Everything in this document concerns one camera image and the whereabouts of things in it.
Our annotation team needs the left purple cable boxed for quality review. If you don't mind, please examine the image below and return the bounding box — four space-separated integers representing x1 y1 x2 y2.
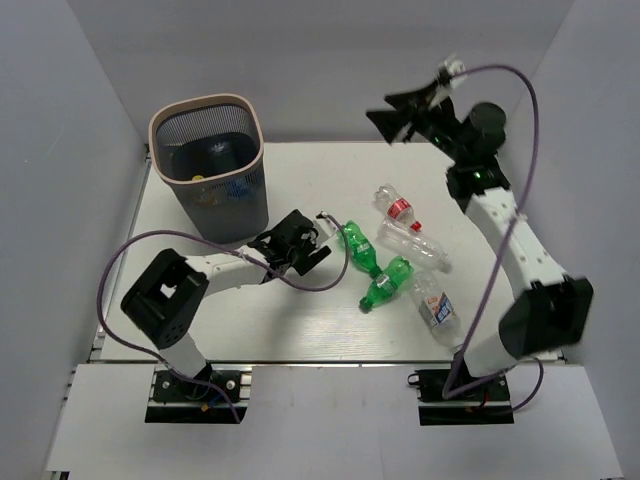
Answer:
94 212 350 424

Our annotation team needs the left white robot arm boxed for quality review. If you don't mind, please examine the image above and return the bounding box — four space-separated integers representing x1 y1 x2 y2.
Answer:
121 210 338 399

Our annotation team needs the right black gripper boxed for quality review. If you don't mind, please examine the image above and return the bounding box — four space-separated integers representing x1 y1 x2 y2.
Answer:
364 81 468 165

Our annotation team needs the grey mesh waste bin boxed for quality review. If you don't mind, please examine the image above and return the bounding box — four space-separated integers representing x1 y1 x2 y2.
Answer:
148 93 269 244

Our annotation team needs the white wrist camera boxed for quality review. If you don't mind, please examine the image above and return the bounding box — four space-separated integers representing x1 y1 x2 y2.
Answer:
437 53 466 85
313 211 339 245

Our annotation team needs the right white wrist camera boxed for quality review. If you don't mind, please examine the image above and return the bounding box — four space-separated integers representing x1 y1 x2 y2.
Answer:
437 53 466 85

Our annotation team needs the clear unlabelled bottle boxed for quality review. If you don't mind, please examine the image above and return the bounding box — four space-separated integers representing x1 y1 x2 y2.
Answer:
377 219 452 273

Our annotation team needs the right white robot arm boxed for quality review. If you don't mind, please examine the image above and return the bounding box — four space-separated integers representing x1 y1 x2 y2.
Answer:
366 85 594 399

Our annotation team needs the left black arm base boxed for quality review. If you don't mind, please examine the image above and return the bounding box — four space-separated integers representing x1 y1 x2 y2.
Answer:
145 366 252 425

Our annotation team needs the white blue label bottle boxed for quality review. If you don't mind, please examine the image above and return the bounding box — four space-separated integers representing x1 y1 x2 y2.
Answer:
409 270 464 351

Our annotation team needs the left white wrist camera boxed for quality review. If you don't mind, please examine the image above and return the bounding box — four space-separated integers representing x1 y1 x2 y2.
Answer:
313 211 339 245

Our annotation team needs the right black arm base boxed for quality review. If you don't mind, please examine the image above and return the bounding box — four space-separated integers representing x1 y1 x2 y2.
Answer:
407 367 516 427

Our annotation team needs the green bottle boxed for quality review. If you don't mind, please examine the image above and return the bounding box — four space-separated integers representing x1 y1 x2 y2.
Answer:
338 220 382 279
359 256 414 313

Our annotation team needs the red label clear bottle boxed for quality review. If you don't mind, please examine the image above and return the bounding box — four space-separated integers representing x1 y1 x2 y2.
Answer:
373 183 422 232

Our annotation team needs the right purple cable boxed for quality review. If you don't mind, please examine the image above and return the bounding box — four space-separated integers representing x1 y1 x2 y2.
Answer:
442 64 545 412

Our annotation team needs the purple cable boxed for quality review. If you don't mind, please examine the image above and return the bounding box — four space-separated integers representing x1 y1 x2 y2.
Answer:
442 64 545 412
94 212 350 424

